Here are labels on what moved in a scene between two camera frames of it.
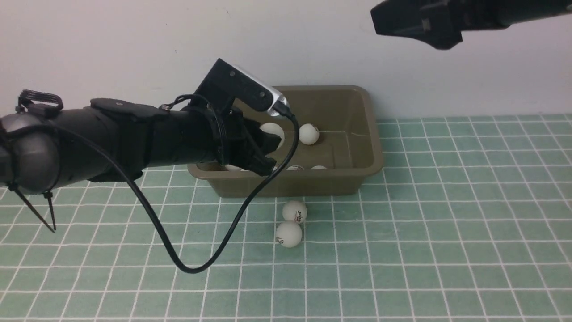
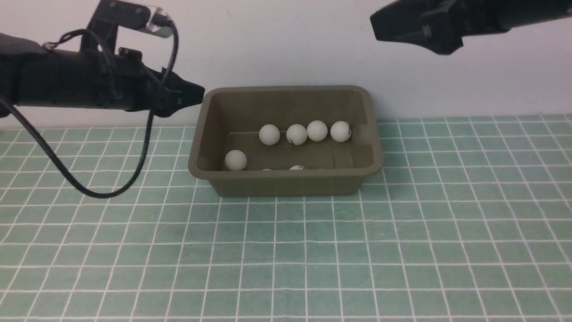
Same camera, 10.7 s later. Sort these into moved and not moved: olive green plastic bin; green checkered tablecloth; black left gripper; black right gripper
Moved: black left gripper
Not moved: olive green plastic bin; black right gripper; green checkered tablecloth
